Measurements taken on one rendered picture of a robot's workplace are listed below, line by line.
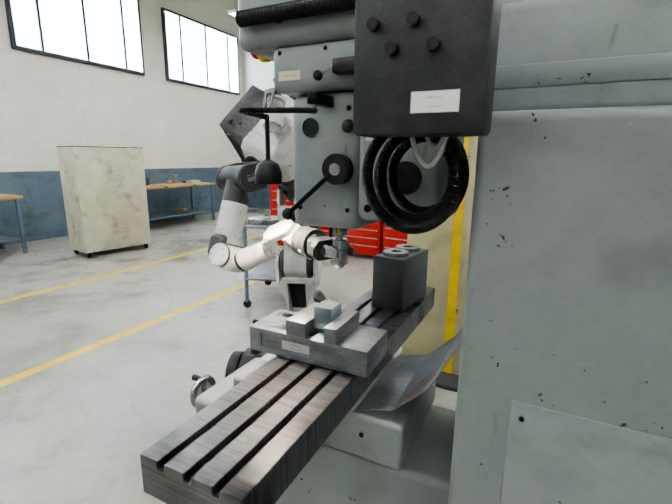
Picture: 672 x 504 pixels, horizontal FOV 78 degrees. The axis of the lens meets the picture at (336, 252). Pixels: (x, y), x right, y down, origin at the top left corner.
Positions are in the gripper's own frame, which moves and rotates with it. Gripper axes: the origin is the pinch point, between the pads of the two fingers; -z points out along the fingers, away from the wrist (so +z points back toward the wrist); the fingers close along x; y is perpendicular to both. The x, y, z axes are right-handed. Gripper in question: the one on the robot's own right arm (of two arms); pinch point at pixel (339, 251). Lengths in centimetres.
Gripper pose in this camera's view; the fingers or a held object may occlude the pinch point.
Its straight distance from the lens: 113.1
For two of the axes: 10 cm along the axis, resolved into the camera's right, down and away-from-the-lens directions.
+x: 7.8, -1.3, 6.1
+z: -6.2, -1.9, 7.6
